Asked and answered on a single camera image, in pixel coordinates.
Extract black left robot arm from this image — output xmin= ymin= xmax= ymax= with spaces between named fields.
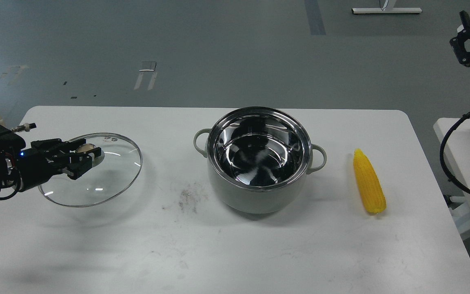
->
xmin=0 ymin=123 xmax=104 ymax=200

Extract yellow corn cob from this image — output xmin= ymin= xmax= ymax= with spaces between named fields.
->
xmin=353 ymin=149 xmax=387 ymax=214

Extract glass pot lid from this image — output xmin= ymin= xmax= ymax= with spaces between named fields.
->
xmin=38 ymin=133 xmax=142 ymax=208

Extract white stand base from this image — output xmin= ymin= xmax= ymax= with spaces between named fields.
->
xmin=351 ymin=0 xmax=423 ymax=15

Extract grey steel cooking pot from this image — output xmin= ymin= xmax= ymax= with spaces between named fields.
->
xmin=193 ymin=107 xmax=328 ymax=214

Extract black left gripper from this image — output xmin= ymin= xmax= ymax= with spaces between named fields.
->
xmin=16 ymin=139 xmax=102 ymax=192

